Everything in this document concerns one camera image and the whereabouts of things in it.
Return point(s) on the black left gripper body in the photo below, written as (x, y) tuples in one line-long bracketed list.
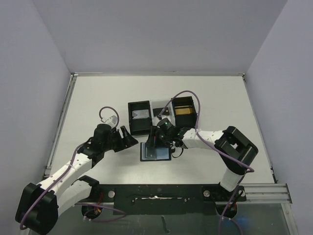
[(115, 140)]

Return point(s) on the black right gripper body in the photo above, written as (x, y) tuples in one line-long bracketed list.
[(153, 136)]

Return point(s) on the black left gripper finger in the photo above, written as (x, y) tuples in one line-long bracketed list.
[(128, 139), (119, 146)]

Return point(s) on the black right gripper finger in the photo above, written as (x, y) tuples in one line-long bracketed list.
[(152, 141), (168, 143)]

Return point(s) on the silver grey card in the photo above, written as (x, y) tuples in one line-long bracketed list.
[(150, 153)]

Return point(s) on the black leather card holder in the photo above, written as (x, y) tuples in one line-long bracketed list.
[(163, 154)]

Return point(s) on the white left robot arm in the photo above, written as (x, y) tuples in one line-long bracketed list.
[(39, 205)]

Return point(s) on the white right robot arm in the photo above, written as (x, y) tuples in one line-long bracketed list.
[(235, 149)]

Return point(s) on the black credit card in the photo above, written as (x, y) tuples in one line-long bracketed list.
[(162, 111)]

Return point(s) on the silver credit card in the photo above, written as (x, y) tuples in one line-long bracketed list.
[(139, 114)]

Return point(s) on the gold credit card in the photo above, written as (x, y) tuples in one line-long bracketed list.
[(183, 111)]

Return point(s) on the black left bin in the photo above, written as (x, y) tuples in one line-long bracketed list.
[(140, 119)]

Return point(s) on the black bin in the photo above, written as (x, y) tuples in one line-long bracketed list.
[(185, 120), (140, 119)]

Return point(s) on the black right bin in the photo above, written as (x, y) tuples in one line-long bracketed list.
[(185, 120)]

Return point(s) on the white middle bin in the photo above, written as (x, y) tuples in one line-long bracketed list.
[(156, 106)]

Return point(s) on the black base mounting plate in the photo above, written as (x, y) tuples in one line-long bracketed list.
[(165, 199)]

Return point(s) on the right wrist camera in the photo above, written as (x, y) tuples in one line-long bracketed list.
[(166, 126)]

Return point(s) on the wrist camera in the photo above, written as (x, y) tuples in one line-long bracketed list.
[(112, 121), (166, 126)]

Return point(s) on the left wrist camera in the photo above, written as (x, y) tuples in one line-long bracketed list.
[(112, 121)]

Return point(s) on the aluminium frame rail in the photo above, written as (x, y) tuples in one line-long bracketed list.
[(57, 133)]

